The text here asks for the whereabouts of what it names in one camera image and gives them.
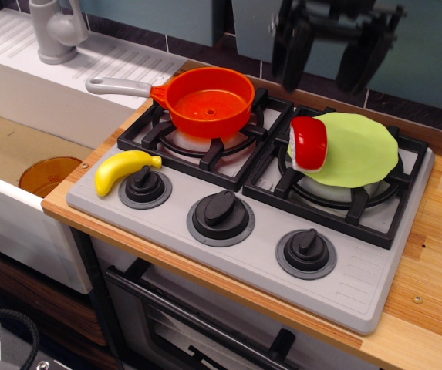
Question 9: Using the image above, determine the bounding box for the orange toy pot grey handle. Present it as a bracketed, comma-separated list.
[85, 67, 255, 139]

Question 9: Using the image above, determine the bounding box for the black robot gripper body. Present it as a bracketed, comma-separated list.
[269, 1, 407, 41]

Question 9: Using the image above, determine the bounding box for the white toy sink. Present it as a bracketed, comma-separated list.
[0, 8, 184, 294]

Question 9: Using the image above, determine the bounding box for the toy oven door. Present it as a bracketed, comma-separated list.
[104, 259, 298, 369]

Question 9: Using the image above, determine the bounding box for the yellow toy banana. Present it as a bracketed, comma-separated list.
[94, 150, 162, 197]

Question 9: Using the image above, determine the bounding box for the black left burner grate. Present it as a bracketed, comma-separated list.
[117, 88, 294, 191]

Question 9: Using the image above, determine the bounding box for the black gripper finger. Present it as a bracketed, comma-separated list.
[338, 15, 395, 95]
[272, 16, 315, 92]

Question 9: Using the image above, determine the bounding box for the black right stove knob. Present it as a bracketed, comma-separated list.
[275, 228, 337, 281]

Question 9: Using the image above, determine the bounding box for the black braided cable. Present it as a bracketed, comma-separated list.
[0, 308, 41, 370]

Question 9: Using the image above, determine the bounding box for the black middle stove knob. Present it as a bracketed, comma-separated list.
[187, 190, 255, 247]

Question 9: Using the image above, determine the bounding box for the black right burner grate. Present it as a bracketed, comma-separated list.
[242, 106, 430, 249]

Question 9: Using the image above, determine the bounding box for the black burner grate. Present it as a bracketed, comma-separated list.
[117, 88, 294, 191]
[242, 106, 430, 249]

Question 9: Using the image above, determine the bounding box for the green toy plate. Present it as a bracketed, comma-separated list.
[293, 112, 399, 188]

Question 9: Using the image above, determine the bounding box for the black left stove knob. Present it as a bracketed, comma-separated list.
[119, 166, 173, 210]

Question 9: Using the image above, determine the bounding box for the red white toy sushi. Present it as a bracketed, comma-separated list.
[288, 116, 328, 173]

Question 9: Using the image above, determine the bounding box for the grey toy faucet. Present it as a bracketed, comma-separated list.
[29, 0, 89, 65]

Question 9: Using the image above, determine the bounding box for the grey toy stove top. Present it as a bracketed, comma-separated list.
[66, 148, 428, 334]

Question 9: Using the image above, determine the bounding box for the black stove knob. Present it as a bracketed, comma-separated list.
[119, 166, 173, 210]
[187, 190, 255, 247]
[275, 228, 337, 281]

